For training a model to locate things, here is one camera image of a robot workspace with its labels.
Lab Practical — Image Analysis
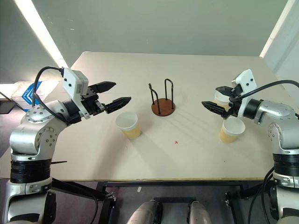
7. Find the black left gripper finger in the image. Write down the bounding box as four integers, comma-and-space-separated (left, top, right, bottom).
94, 81, 117, 94
104, 96, 132, 114

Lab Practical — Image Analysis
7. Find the black left torso cable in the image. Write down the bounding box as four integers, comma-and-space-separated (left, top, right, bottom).
51, 179, 99, 224

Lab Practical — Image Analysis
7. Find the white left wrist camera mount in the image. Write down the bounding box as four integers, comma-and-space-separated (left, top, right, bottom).
61, 67, 91, 120

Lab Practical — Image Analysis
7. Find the tan paper cup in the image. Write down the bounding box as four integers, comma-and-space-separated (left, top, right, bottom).
214, 91, 232, 112
115, 111, 142, 140
219, 118, 246, 144

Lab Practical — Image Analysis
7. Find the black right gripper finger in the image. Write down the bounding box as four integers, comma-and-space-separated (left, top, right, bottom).
215, 85, 235, 96
201, 100, 231, 119

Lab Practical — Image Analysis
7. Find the wooden base wire rack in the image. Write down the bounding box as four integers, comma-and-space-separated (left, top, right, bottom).
148, 78, 176, 117

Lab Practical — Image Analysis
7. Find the black torso cable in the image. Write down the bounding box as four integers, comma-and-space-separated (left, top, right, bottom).
247, 166, 277, 224
51, 179, 99, 224

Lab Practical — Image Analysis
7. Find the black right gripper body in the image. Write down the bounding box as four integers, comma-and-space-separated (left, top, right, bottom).
225, 84, 244, 117

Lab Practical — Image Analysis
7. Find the flat black object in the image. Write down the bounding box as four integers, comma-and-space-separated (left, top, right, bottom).
0, 98, 16, 115

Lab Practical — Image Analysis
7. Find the black right torso cable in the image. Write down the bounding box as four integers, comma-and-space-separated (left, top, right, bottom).
247, 166, 277, 224

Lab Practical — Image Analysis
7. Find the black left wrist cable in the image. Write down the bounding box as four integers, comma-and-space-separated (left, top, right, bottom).
31, 66, 65, 117

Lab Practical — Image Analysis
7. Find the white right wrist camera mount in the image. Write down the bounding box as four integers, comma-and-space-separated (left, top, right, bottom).
231, 69, 258, 119

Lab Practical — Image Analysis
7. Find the black metal table frame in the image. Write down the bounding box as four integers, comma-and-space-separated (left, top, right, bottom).
51, 178, 252, 224

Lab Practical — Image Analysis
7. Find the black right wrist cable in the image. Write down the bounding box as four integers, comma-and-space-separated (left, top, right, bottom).
228, 80, 299, 102

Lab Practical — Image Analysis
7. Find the blue and white package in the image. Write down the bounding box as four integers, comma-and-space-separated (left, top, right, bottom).
21, 80, 47, 105

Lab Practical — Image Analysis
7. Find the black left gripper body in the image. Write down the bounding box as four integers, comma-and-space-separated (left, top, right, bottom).
80, 84, 108, 117

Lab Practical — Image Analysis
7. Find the clear plastic box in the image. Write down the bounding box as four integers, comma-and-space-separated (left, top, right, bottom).
10, 80, 60, 110

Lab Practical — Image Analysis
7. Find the grey rounded shell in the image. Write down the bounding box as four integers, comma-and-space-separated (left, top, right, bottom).
188, 200, 212, 224
127, 200, 163, 224

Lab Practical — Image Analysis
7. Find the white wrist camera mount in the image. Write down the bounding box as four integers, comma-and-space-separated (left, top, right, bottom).
231, 69, 258, 119
61, 67, 91, 120

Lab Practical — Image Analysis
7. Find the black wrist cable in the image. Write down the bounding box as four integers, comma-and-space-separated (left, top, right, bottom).
31, 66, 65, 117
228, 80, 299, 102

